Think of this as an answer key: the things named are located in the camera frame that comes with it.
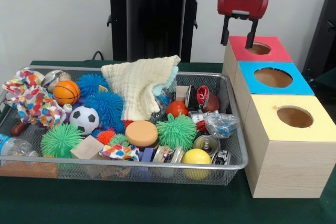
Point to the green spiky rubber toy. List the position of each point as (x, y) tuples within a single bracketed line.
[(61, 142)]

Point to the large multicoloured patchwork cloth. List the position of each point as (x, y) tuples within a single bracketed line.
[(34, 103)]

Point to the yellow ball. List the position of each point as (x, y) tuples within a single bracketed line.
[(196, 161)]

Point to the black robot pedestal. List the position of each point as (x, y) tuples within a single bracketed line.
[(155, 30)]

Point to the cream and mint cloth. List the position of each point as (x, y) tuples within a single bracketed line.
[(136, 90)]

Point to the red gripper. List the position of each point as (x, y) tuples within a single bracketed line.
[(242, 6)]

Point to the dark green tablecloth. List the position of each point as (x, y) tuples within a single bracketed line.
[(328, 82), (131, 205)]

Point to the large green spiky ball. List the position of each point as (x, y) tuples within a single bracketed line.
[(177, 132)]

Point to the blue spiky toy with eyes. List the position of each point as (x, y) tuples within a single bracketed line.
[(105, 108)]

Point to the round orange sponge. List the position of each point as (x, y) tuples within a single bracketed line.
[(141, 134)]

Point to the black and white soccer ball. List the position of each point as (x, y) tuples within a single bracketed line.
[(84, 119)]

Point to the wooden box with three holes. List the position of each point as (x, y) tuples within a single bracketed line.
[(288, 166)]

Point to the plain wooden cube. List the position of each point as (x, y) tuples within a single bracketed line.
[(86, 149)]

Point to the black monitor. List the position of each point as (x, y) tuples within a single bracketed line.
[(325, 37)]

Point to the orange toy basketball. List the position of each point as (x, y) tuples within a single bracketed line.
[(66, 92)]

